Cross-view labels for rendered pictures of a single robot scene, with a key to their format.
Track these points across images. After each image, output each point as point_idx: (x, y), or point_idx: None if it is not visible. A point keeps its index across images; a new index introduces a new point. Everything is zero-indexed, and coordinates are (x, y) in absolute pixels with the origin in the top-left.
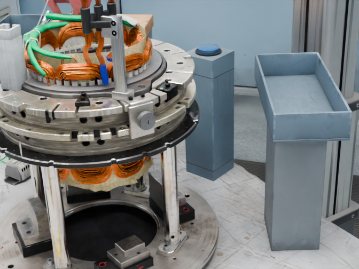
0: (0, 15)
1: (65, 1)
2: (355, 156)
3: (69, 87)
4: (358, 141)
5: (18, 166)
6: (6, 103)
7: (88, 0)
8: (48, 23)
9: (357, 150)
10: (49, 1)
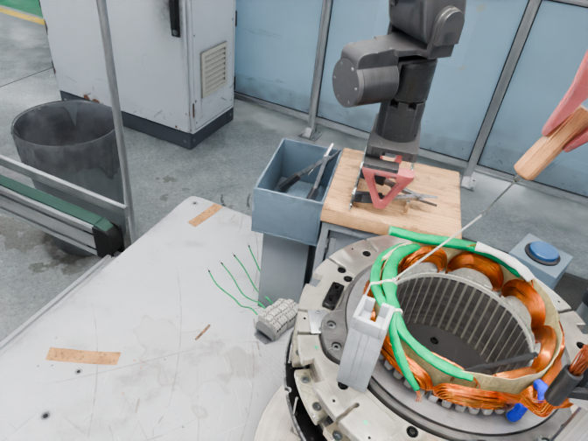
0: (219, 48)
1: (388, 175)
2: (509, 233)
3: (451, 415)
4: (512, 217)
5: (275, 326)
6: (355, 437)
7: (401, 158)
8: (398, 253)
9: (511, 227)
10: (367, 173)
